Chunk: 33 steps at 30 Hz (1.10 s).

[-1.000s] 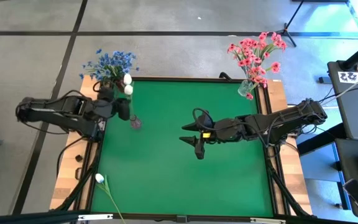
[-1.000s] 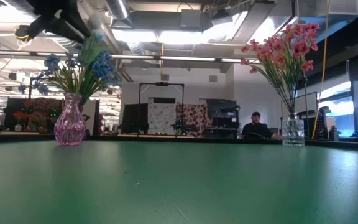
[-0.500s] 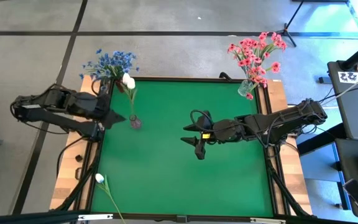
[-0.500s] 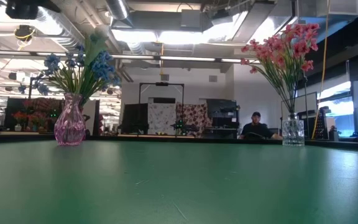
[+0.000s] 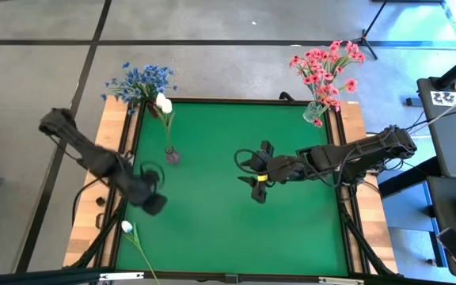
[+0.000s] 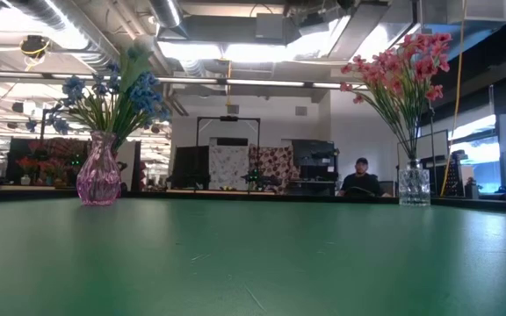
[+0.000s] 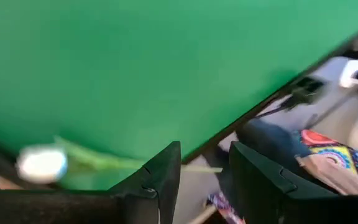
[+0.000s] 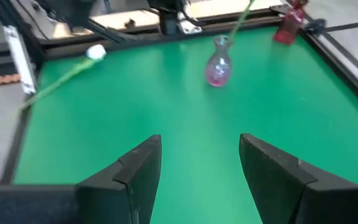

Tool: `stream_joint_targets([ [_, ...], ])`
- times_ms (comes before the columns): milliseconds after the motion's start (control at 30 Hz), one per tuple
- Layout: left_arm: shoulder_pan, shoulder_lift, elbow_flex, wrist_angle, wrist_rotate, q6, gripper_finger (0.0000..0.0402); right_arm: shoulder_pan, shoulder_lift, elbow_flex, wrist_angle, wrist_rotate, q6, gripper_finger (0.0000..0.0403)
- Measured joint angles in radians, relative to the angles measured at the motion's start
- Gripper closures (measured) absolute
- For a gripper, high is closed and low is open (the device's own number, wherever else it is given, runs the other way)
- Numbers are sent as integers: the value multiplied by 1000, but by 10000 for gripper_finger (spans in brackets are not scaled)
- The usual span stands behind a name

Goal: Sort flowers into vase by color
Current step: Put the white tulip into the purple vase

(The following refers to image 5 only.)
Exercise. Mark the small silver bracket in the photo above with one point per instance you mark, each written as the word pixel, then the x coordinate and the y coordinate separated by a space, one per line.
pixel 130 159

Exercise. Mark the small grey camera block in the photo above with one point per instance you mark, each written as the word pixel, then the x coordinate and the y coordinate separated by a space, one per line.
pixel 231 278

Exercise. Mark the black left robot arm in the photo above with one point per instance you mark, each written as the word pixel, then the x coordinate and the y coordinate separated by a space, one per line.
pixel 93 158

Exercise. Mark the black side desk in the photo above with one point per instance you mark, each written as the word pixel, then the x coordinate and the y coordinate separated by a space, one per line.
pixel 445 206

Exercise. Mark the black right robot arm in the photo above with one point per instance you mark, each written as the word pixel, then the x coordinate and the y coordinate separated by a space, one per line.
pixel 354 154

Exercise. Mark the black tripod stand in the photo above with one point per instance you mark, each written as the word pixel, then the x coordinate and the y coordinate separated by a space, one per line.
pixel 364 38

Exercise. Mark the pink flower bunch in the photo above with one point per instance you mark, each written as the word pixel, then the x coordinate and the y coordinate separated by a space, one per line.
pixel 311 65
pixel 335 49

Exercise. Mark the purple glass vase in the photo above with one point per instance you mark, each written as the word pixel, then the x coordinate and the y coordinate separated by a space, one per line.
pixel 173 157

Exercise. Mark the clear glass vase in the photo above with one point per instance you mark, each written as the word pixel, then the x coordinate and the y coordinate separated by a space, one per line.
pixel 310 112

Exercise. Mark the small black knob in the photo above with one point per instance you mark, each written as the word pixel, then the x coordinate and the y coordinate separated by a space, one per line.
pixel 100 201

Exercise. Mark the long silver plate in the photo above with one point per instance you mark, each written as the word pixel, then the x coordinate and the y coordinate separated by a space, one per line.
pixel 340 280
pixel 121 276

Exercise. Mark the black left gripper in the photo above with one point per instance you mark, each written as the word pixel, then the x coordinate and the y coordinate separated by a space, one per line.
pixel 149 198

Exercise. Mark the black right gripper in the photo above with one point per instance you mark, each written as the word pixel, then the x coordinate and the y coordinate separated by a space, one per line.
pixel 279 170

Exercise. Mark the white printed sticker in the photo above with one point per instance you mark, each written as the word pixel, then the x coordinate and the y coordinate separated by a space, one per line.
pixel 449 99

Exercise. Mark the black aluminium table frame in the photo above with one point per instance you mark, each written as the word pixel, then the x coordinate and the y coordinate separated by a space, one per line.
pixel 275 275

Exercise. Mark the green table mat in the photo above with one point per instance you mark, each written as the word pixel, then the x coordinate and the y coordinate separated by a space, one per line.
pixel 212 237

